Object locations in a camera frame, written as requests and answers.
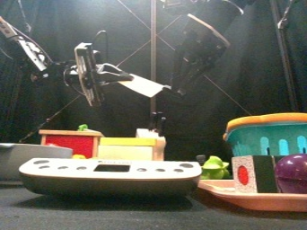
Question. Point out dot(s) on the red wooden box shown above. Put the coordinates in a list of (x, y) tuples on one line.
[(78, 143)]

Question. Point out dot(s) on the small black toy piece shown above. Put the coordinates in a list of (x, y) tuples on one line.
[(200, 159)]

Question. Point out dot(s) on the small green toy piece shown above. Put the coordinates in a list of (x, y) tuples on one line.
[(83, 127)]

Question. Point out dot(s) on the speckled cube red dot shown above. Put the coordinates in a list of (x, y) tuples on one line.
[(250, 175)]

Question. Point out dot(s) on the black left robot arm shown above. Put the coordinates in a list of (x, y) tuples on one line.
[(30, 51)]

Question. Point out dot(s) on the white kitchen scale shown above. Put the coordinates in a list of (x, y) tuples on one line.
[(112, 176)]

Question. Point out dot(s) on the green toy vegetable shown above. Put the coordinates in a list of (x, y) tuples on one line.
[(215, 169)]

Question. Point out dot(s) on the yellow cream wooden block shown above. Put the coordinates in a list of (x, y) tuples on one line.
[(126, 148)]

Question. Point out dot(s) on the purple toy ball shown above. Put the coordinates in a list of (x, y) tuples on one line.
[(293, 173)]

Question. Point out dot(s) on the vertical metal frame pole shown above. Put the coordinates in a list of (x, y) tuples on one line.
[(154, 45)]

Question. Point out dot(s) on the grey plastic bin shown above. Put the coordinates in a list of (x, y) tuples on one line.
[(28, 157)]

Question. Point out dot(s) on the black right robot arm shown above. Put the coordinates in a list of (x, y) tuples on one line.
[(223, 7)]

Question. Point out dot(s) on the pink plastic tray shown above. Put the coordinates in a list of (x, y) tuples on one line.
[(255, 200)]

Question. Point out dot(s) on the small yellow toy piece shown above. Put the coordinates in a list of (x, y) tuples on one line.
[(79, 156)]

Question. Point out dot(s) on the dark metal frame post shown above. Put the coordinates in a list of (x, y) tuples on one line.
[(285, 60)]

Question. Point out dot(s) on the teal basket orange rim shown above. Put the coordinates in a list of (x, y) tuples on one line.
[(267, 134)]

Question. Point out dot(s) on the pale wooden knife block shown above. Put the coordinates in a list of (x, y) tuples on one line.
[(159, 146)]

